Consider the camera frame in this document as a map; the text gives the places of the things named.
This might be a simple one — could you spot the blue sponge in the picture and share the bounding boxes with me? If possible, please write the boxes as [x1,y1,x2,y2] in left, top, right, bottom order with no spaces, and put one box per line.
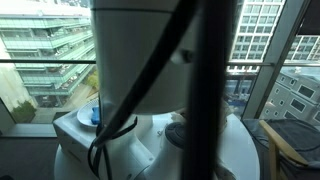
[90,105,101,126]

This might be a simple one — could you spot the white paper plate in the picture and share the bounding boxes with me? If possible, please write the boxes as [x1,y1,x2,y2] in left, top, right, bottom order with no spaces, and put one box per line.
[76,98,101,128]

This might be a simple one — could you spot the white styrofoam box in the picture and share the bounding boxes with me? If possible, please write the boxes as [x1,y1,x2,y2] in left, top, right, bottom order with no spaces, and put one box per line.
[53,108,106,168]

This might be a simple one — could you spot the gray window mullion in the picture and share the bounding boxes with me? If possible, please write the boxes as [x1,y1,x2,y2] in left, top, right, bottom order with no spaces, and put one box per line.
[242,0,314,120]

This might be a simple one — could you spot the gray window railing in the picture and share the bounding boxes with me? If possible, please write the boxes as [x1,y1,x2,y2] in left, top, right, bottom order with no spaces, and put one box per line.
[0,59,320,68]

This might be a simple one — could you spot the wooden armchair gray cushion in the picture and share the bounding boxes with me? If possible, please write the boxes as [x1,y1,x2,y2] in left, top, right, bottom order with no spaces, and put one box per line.
[258,118,320,180]

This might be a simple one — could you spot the dark roller window blind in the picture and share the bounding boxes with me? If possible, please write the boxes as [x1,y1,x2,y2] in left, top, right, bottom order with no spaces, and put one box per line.
[297,0,320,36]

